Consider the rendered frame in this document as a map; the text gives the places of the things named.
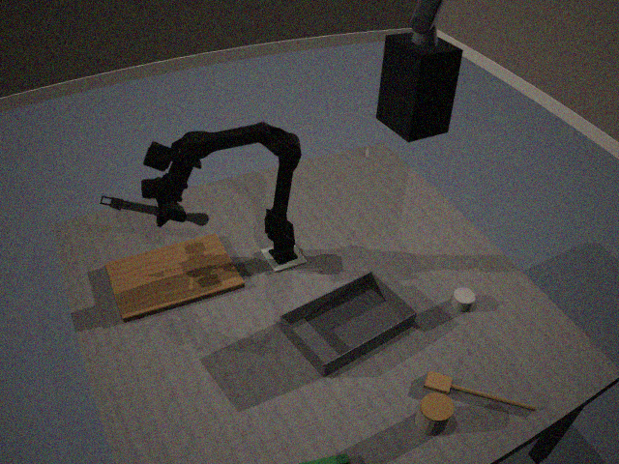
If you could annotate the wooden board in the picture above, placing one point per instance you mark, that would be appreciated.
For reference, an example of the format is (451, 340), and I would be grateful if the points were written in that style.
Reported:
(169, 276)

